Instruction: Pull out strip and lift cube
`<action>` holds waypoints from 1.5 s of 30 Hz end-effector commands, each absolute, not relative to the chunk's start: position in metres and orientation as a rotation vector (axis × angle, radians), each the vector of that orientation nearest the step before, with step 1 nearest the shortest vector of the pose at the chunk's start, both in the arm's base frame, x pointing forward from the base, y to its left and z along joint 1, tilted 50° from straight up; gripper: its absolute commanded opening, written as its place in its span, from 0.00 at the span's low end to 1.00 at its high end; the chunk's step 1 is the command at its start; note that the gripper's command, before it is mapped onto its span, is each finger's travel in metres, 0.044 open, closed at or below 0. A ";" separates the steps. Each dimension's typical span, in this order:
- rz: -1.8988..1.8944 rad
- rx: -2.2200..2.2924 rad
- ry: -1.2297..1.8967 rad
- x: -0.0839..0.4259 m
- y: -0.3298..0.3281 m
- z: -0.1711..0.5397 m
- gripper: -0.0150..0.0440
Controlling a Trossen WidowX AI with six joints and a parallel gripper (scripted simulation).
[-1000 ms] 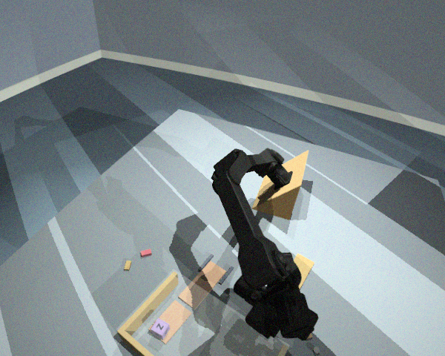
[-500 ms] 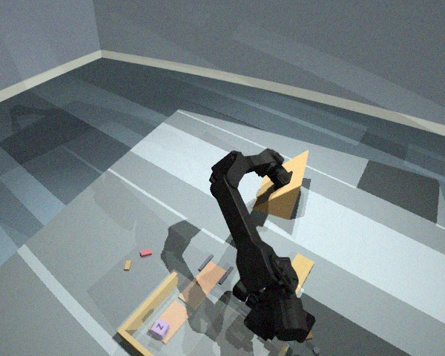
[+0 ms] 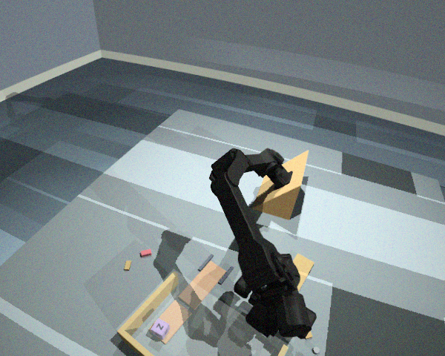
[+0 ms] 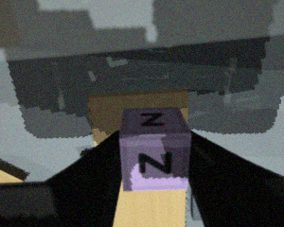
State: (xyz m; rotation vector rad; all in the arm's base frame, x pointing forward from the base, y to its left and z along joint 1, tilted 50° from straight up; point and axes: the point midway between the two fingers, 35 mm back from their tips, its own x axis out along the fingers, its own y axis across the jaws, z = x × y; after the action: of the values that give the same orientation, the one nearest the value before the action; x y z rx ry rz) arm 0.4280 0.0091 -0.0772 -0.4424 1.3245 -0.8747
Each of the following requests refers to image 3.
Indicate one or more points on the small pink block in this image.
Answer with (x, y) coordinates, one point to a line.
(146, 253)

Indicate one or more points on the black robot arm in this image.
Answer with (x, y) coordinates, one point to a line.
(279, 307)

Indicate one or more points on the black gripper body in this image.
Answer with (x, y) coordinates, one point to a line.
(243, 290)

